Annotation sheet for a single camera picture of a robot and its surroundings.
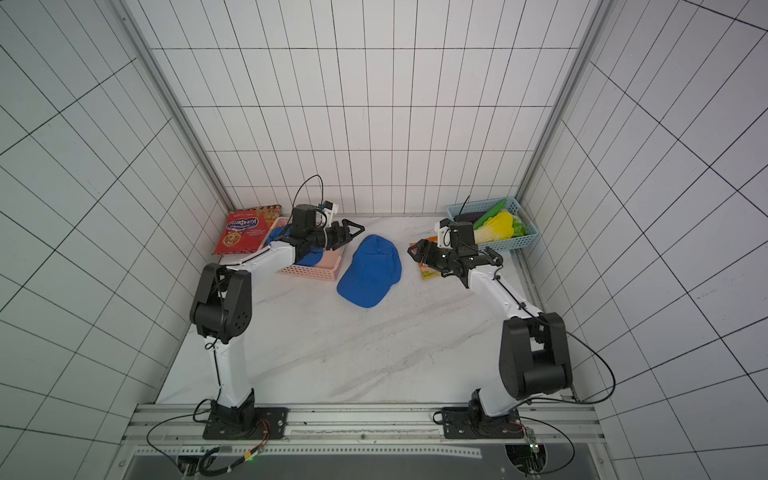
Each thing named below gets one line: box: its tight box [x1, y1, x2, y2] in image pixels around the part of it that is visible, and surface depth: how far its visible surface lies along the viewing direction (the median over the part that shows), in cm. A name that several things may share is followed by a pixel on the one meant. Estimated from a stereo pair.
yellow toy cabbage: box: [474, 211, 526, 244], surface depth 106 cm
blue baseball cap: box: [337, 234, 402, 308], surface depth 99 cm
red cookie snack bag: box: [213, 204, 283, 255], surface depth 112 cm
